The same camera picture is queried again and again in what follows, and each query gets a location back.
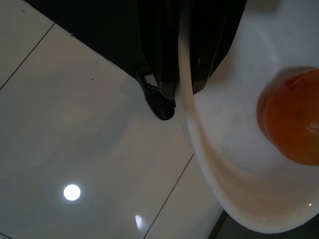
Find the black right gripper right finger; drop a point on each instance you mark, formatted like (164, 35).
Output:
(211, 37)

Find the orange fruit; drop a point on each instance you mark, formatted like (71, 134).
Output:
(294, 119)

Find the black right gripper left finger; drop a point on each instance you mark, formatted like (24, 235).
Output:
(159, 62)

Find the white bowl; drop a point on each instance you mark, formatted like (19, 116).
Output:
(236, 149)

